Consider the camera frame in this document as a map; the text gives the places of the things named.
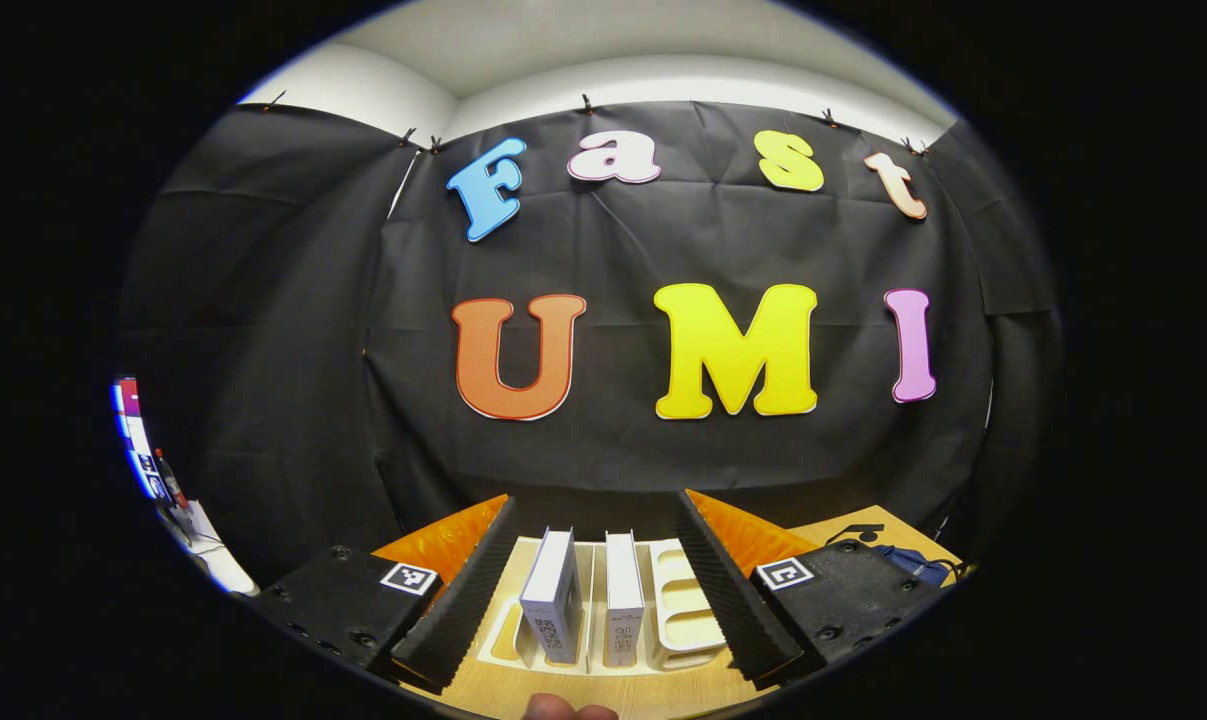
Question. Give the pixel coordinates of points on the blue schoolbag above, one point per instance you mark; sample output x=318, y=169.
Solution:
x=903, y=560

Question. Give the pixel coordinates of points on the black table sticker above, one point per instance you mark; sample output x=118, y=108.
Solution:
x=868, y=533

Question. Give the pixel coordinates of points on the white plastic bookshelf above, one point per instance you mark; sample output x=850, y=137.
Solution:
x=688, y=610

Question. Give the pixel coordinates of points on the black backdrop cloth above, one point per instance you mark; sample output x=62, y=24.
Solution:
x=613, y=240

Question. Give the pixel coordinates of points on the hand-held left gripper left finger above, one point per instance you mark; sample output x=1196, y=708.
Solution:
x=463, y=610

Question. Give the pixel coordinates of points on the white patterned cover book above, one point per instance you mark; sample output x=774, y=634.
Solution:
x=623, y=590

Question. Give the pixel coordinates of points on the row of black cloth clips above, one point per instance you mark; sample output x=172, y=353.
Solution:
x=587, y=103

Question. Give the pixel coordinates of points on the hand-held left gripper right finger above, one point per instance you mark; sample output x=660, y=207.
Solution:
x=733, y=610

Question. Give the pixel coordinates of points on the colourful screen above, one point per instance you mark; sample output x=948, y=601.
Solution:
x=128, y=400

